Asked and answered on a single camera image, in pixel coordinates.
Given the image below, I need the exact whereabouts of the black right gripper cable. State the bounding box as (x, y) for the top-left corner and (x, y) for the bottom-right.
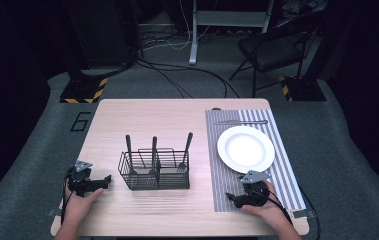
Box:
(266, 185), (322, 240)

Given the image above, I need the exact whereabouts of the grey striped placemat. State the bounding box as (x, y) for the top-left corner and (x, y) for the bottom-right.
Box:
(204, 108), (308, 213)

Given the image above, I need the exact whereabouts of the yellow-black striped stand base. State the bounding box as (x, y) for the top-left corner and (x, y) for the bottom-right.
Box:
(59, 76), (109, 105)
(278, 75), (328, 102)

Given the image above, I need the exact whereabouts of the black folding chair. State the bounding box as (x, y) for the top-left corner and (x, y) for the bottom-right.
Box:
(228, 13), (321, 98)

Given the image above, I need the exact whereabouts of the black-handled spoon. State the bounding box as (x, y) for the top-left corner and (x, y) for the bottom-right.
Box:
(125, 134), (139, 177)

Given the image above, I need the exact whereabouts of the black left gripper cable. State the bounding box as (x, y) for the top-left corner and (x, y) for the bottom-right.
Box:
(59, 172), (75, 225)

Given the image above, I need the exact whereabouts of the silver table knife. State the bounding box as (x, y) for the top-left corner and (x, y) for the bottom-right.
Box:
(213, 119), (269, 126)

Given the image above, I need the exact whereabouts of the person's right hand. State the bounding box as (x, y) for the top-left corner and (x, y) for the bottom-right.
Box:
(241, 179), (290, 231)

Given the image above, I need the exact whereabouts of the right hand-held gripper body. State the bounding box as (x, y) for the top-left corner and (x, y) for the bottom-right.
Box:
(239, 169), (272, 208)

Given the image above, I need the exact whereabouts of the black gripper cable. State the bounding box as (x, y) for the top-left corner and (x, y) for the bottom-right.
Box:
(59, 172), (75, 225)
(266, 185), (322, 240)

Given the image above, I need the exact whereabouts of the black-handled fork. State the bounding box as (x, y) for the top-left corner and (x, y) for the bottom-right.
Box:
(176, 131), (194, 173)

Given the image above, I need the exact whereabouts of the white round plate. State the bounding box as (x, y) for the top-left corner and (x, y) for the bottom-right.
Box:
(216, 125), (276, 175)

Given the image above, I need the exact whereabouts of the black floor cable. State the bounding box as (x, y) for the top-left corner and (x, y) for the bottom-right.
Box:
(134, 57), (240, 99)

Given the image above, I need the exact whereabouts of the black wire cutlery basket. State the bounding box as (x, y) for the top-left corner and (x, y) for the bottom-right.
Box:
(117, 147), (191, 191)

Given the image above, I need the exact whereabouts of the black-handled knife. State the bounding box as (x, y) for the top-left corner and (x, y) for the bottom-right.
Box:
(148, 135), (160, 177)

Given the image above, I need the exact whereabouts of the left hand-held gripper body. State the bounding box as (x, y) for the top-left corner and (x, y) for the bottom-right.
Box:
(65, 160), (95, 198)

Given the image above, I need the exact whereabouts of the white floor cable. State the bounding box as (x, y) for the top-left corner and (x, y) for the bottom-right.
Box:
(142, 0), (212, 52)

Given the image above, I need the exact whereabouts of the white metal stand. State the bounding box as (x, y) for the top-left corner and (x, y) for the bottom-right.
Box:
(188, 0), (275, 66)

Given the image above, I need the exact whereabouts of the black cabinet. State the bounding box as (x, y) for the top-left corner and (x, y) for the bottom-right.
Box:
(64, 0), (141, 69)

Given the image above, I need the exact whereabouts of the person's left hand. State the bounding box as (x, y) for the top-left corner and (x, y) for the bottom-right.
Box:
(63, 187), (105, 225)

